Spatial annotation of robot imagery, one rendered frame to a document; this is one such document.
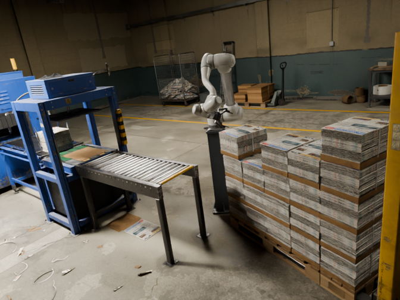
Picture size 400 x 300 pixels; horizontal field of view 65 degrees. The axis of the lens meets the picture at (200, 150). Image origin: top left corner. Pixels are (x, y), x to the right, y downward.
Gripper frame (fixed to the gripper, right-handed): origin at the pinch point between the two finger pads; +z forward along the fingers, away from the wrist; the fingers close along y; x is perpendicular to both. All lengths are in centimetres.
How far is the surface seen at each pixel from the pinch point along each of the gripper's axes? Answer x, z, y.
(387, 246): 163, -1, 48
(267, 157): 54, 8, 23
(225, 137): -2.3, 3.0, 16.7
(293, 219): 80, 28, 65
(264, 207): 46, 30, 68
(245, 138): 15.2, 13.0, 13.1
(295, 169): 84, 8, 25
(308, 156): 96, 3, 13
